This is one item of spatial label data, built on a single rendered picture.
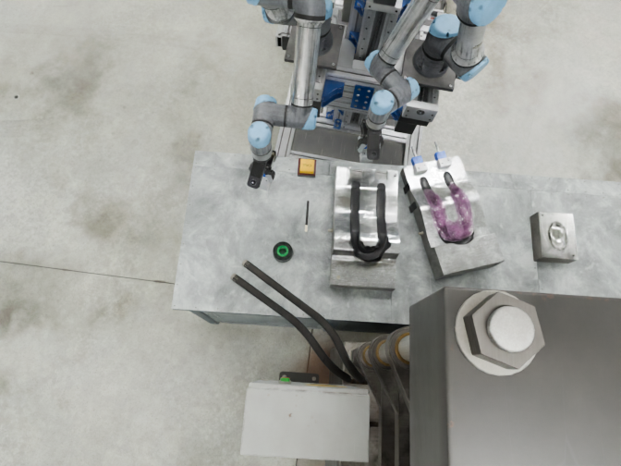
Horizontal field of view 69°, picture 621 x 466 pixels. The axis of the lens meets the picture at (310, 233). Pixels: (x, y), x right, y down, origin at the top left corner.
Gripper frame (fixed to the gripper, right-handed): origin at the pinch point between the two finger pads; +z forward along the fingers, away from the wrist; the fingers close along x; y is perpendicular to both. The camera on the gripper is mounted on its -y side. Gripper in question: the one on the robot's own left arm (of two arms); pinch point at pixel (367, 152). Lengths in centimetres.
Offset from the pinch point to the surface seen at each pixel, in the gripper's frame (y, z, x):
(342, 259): -42.5, 9.0, 13.5
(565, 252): -46, 8, -78
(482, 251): -44, 4, -42
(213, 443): -117, 95, 80
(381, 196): -17.2, 7.0, -5.0
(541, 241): -41, 8, -70
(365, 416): -96, -52, 20
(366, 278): -51, 9, 5
